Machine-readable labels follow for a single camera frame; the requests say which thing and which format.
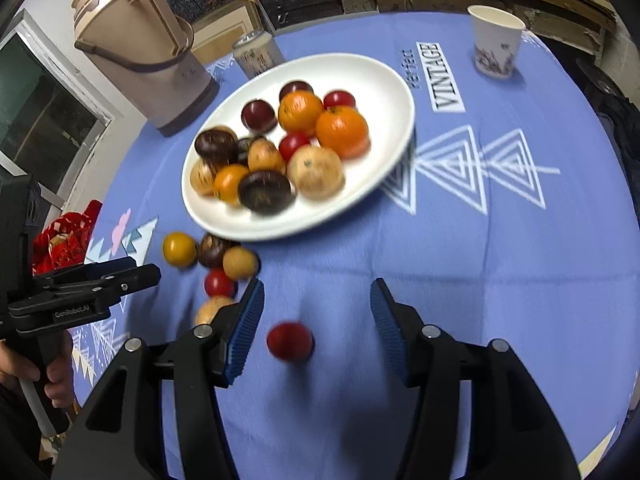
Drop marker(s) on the small yellow orange fruit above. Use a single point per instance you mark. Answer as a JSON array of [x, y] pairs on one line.
[[265, 156], [231, 183]]

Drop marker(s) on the large tan round fruit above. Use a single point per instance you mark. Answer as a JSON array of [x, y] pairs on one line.
[[316, 171]]

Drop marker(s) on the dark red cherry tomato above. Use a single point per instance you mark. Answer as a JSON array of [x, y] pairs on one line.
[[258, 116], [295, 87]]

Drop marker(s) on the beige drink can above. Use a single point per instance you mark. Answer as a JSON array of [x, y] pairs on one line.
[[257, 57]]

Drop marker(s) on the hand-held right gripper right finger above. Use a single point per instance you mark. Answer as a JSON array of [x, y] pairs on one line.
[[387, 330]]

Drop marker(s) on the white paper cup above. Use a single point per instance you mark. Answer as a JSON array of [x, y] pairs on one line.
[[495, 45]]

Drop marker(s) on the small tan yellow fruit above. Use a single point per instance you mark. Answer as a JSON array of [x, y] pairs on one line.
[[241, 262], [202, 177], [210, 310]]

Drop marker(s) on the dark round object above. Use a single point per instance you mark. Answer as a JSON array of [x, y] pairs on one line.
[[600, 82]]

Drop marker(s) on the cardboard box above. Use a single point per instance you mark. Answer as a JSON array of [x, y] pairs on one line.
[[225, 25]]

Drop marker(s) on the red plastic bag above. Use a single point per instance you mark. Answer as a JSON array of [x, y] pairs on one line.
[[65, 235]]

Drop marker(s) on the beige thermos jug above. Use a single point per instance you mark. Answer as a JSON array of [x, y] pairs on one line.
[[145, 75]]

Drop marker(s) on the blue printed tablecloth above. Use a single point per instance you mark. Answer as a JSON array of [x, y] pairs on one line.
[[450, 285]]

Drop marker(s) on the small striped brown fruit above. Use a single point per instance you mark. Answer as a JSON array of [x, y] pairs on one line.
[[244, 147]]

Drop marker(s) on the person's left hand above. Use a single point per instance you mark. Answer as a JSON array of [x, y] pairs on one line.
[[60, 385]]

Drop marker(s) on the white framed window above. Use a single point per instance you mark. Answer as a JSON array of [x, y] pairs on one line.
[[45, 110]]

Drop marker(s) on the white round plate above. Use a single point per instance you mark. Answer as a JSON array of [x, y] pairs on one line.
[[380, 100]]

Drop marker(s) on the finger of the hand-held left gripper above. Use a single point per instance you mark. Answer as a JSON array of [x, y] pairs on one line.
[[135, 280], [75, 272]]

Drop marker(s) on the yellow cherry tomato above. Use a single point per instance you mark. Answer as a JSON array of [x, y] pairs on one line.
[[180, 249]]

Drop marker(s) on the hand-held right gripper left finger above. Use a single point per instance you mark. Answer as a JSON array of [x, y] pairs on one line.
[[245, 330]]

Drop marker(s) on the large orange mandarin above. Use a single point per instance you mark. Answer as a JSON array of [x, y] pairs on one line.
[[342, 132]]

